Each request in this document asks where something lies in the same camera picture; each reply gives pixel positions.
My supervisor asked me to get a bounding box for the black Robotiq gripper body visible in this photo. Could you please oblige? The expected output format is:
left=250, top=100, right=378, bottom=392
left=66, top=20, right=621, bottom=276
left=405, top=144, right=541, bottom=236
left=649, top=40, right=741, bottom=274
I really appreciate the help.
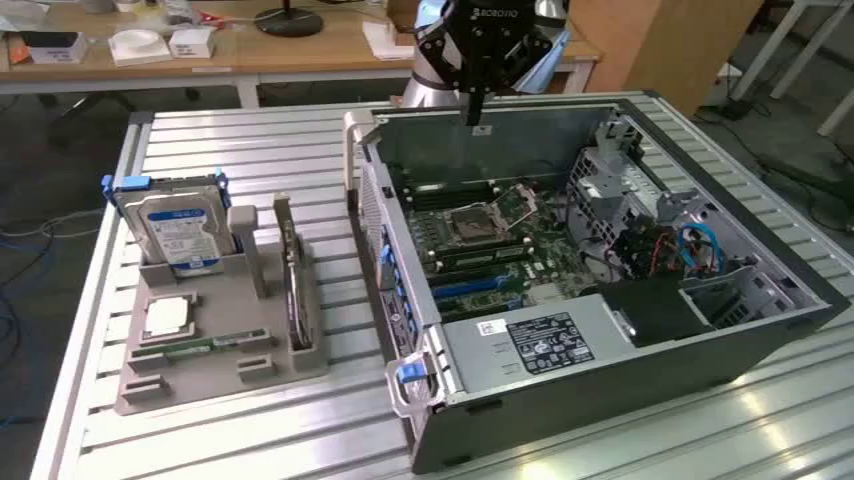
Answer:
left=442, top=0, right=536, bottom=61

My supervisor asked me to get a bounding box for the low-profile graphics card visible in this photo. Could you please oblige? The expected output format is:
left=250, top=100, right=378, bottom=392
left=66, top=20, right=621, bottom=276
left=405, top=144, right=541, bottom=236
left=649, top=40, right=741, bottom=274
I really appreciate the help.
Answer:
left=270, top=192, right=316, bottom=351

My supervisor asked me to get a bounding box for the wooden cabinet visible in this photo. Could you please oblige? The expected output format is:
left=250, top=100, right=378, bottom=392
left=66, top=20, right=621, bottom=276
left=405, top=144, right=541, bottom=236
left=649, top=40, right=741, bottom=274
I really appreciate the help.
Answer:
left=569, top=0, right=765, bottom=116

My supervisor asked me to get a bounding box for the black round monitor stand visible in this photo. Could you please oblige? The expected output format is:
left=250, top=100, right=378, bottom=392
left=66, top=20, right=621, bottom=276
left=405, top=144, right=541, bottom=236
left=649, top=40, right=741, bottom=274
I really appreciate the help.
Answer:
left=252, top=0, right=325, bottom=39

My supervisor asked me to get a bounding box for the wooden desk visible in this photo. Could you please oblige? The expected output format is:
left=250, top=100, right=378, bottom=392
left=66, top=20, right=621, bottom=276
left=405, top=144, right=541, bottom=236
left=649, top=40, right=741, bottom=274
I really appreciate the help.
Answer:
left=0, top=0, right=605, bottom=96

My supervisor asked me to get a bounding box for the metal socket cover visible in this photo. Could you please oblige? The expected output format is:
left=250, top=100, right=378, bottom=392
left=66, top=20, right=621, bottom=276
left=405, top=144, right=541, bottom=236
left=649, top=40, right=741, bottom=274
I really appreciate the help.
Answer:
left=489, top=182, right=541, bottom=231

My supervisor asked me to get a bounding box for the CPU socket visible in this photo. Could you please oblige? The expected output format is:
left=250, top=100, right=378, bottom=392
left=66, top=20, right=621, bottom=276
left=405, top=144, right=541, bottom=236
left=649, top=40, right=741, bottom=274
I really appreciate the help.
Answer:
left=444, top=202, right=508, bottom=239

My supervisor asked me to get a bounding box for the perforated metal drive cage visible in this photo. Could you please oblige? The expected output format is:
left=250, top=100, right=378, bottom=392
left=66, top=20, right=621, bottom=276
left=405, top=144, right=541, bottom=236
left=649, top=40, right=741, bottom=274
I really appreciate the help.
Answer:
left=565, top=144, right=672, bottom=251

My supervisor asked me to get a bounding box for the white labelled box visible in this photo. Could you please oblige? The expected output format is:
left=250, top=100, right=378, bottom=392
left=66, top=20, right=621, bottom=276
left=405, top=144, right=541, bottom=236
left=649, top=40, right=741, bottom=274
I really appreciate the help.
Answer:
left=166, top=27, right=216, bottom=59

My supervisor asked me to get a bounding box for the black RAM stick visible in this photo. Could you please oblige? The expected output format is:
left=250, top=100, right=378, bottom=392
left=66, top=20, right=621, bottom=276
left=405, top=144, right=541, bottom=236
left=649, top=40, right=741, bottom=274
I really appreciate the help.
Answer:
left=436, top=242, right=528, bottom=269

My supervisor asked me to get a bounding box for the green motherboard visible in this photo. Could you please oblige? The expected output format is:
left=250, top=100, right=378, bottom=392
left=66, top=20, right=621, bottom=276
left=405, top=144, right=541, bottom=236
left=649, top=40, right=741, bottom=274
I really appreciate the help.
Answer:
left=398, top=179, right=601, bottom=321

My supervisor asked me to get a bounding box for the blue expansion slot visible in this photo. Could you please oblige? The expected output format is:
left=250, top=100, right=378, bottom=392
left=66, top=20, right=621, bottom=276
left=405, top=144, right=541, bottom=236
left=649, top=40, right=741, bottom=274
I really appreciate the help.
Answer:
left=430, top=277, right=505, bottom=299

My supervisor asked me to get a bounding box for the white box with tape roll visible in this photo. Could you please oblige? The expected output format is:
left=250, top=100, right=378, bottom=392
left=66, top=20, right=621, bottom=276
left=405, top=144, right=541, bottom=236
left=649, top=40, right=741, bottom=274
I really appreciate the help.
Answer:
left=106, top=28, right=173, bottom=67

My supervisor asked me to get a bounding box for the black floor stand base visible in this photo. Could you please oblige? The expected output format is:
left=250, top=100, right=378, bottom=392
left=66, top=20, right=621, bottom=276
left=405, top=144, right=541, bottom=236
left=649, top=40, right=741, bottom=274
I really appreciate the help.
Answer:
left=752, top=149, right=854, bottom=201

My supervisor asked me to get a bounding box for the hard disk in blue caddy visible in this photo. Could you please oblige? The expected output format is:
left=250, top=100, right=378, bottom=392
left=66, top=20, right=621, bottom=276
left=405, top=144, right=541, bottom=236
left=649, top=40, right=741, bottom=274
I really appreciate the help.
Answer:
left=98, top=169, right=232, bottom=276

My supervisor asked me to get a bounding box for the black chair base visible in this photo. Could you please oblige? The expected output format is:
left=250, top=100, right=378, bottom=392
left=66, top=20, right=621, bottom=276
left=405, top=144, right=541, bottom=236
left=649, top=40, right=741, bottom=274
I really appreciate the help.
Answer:
left=36, top=87, right=205, bottom=149

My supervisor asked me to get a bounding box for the grey printed parts rack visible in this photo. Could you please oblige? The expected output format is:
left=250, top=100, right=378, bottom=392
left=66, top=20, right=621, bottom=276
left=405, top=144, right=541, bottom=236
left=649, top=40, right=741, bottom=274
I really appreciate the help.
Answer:
left=112, top=203, right=332, bottom=417

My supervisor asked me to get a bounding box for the white box with black top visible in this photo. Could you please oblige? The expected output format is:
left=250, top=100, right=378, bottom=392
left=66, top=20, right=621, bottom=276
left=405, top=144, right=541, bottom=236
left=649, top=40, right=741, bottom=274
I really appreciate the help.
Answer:
left=18, top=30, right=89, bottom=65

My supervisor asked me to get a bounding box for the grey power supply unit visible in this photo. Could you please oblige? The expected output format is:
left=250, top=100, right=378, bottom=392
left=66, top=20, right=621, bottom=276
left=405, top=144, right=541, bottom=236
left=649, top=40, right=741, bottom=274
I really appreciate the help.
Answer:
left=438, top=294, right=641, bottom=396

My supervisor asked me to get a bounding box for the metal disk bay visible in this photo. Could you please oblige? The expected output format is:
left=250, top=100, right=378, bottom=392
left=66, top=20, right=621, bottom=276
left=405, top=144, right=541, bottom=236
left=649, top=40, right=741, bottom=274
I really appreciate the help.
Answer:
left=677, top=264, right=801, bottom=331

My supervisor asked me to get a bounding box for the clear plastic bag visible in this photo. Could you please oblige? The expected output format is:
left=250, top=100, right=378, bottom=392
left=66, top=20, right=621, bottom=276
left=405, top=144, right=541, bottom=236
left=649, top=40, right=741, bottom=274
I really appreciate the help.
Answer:
left=0, top=0, right=52, bottom=31

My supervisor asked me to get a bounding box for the silver CPU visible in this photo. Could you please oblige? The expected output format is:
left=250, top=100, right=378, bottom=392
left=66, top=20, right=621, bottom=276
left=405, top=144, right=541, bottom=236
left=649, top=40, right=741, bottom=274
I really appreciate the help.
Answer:
left=141, top=298, right=192, bottom=339

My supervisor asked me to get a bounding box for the green RAM stick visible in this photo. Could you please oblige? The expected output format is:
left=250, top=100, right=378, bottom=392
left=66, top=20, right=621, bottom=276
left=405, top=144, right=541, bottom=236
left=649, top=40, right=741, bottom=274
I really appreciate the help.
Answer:
left=129, top=329, right=268, bottom=357

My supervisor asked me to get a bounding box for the black open PC case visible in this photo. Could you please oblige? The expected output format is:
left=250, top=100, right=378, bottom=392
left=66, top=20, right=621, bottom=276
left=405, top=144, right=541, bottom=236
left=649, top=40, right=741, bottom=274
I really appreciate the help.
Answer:
left=340, top=88, right=852, bottom=476

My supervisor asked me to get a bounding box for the white table frame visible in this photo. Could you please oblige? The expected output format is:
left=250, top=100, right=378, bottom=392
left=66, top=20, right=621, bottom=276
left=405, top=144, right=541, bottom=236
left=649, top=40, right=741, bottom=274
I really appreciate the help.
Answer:
left=729, top=0, right=854, bottom=136

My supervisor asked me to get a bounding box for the blue wire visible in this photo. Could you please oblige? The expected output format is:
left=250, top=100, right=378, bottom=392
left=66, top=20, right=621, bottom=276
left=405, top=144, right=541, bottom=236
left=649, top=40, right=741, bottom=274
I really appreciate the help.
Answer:
left=676, top=222, right=727, bottom=274

